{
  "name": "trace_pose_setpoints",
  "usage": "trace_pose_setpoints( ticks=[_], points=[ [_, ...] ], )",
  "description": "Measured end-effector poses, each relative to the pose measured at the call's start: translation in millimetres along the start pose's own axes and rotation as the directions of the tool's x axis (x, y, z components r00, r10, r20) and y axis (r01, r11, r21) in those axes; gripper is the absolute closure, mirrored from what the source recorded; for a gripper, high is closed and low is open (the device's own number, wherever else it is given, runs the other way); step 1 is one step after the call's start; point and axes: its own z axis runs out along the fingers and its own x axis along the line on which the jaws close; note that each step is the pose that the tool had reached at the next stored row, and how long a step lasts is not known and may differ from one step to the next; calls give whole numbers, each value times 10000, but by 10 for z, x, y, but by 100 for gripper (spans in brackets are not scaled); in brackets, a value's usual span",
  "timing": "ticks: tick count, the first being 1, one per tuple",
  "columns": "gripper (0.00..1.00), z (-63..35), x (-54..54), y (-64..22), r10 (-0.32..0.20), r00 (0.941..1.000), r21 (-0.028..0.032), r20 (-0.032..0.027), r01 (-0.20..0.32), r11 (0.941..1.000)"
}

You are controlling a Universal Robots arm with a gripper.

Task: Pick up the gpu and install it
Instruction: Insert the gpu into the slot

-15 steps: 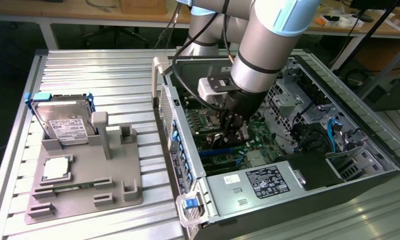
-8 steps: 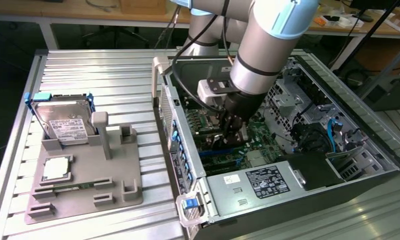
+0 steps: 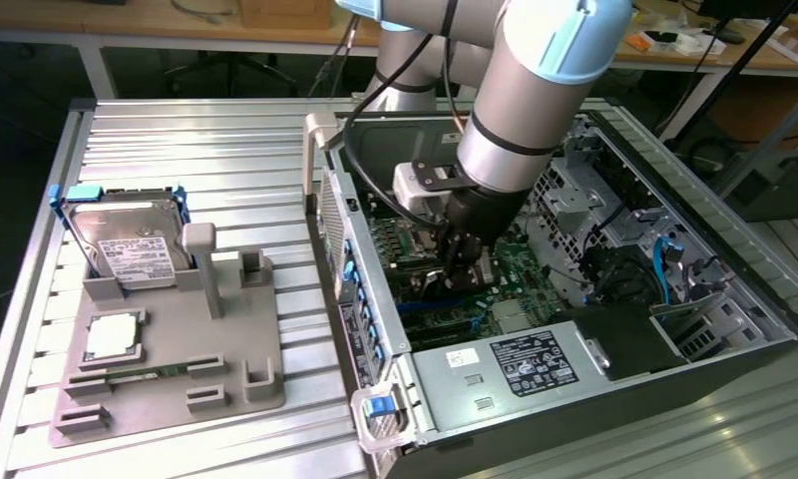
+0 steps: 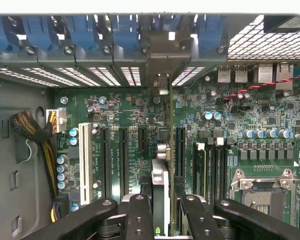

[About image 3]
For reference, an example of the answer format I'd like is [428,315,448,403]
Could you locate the grey power supply unit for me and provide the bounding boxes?
[408,321,624,433]

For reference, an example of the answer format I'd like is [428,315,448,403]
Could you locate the hard disk in blue caddy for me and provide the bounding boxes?
[46,183,198,293]

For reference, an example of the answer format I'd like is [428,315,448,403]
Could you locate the black monitor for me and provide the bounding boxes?
[696,0,798,44]

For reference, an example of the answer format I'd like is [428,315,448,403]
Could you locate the grey slotted disk bay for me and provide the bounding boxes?
[650,293,740,363]

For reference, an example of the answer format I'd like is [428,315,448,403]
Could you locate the black wire bundle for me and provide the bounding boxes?
[581,246,660,305]

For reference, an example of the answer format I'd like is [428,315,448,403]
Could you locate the graphics card with black fan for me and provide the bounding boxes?
[418,253,500,305]

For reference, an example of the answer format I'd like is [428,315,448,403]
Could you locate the grey parts rack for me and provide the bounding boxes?
[48,222,288,449]

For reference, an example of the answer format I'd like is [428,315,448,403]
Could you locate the dark grey floor cabinet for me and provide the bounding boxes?
[730,154,798,224]

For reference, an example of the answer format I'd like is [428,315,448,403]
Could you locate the black RAM stick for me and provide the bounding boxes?
[393,257,441,286]

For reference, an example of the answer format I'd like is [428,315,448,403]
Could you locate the blue wire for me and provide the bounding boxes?
[650,237,680,305]

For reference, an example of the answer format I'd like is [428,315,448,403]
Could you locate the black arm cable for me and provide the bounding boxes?
[305,0,470,234]

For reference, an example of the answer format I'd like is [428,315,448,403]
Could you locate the open black PC case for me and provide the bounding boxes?
[302,107,798,479]

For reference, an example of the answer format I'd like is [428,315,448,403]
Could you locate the clear case latch blue tab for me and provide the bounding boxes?
[349,383,417,453]

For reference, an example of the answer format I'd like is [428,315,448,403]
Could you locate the black tripod pole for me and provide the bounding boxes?
[654,0,798,141]

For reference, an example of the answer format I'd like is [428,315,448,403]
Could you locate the grey case latch bracket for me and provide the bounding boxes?
[304,112,348,201]

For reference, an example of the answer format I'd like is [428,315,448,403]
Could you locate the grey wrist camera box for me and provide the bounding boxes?
[392,162,470,221]

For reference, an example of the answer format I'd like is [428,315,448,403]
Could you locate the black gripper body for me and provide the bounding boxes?
[436,183,528,280]

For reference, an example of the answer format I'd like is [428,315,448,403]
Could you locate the green motherboard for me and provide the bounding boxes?
[365,187,573,353]

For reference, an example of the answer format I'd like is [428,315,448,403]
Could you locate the green RAM stick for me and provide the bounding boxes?
[104,362,193,384]

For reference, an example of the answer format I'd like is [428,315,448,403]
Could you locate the long blue expansion slot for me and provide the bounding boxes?
[396,296,470,314]

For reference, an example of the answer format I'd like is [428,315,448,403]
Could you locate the perforated metal disk bay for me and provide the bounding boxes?
[524,157,613,260]

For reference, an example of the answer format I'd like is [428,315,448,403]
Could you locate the silver CPU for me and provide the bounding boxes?
[80,314,145,363]

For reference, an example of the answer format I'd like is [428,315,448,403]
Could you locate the silver chipset heat sink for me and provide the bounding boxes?
[489,301,530,333]

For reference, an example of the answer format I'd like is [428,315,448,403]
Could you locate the wooden desk white frame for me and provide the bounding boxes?
[0,0,798,141]

